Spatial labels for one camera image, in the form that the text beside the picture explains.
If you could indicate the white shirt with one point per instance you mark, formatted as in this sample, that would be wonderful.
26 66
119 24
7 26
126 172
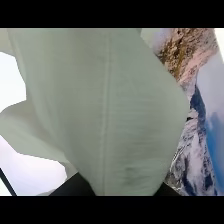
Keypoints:
110 110

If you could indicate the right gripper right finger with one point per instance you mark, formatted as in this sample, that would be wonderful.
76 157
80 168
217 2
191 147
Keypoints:
166 190

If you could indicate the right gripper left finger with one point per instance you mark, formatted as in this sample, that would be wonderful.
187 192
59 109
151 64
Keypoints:
75 186

